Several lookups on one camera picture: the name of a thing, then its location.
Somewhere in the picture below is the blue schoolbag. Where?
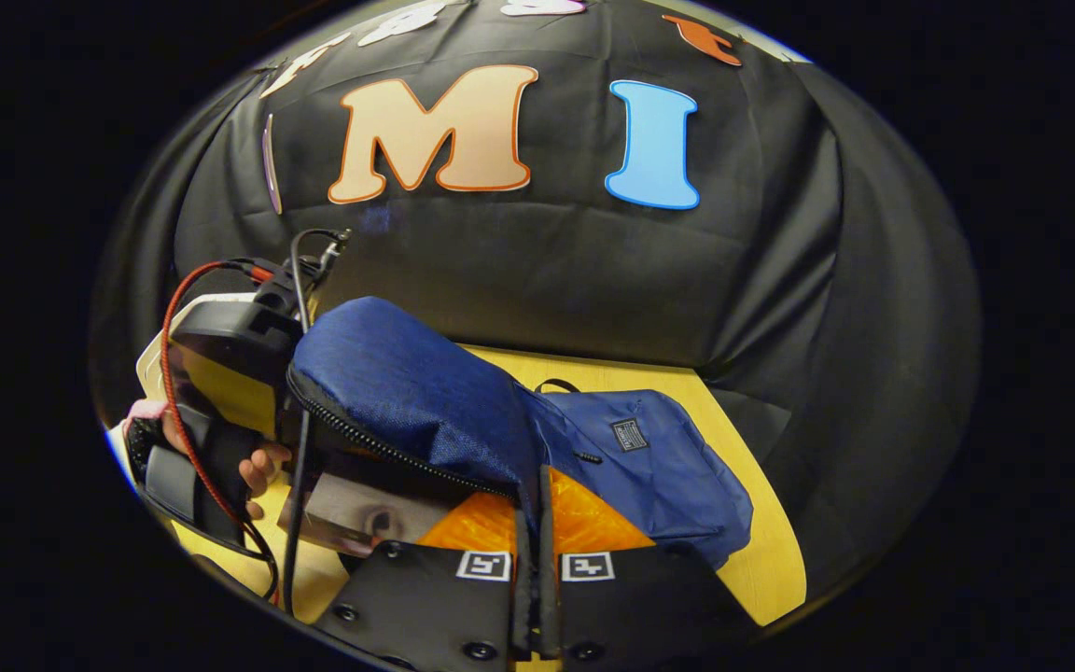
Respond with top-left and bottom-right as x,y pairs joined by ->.
286,296 -> 755,572

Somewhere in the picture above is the black backdrop cloth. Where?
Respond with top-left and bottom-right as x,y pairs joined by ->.
90,0 -> 982,598

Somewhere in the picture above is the red cable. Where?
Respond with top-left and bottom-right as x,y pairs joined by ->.
160,259 -> 282,598

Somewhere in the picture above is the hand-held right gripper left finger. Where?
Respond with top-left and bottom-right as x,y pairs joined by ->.
314,467 -> 538,672

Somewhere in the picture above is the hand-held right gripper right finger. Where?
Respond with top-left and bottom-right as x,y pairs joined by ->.
537,467 -> 758,668

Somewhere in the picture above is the dark face cover book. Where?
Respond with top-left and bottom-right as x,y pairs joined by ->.
278,469 -> 453,559

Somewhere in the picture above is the black cable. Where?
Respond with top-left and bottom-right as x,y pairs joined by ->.
281,227 -> 352,617

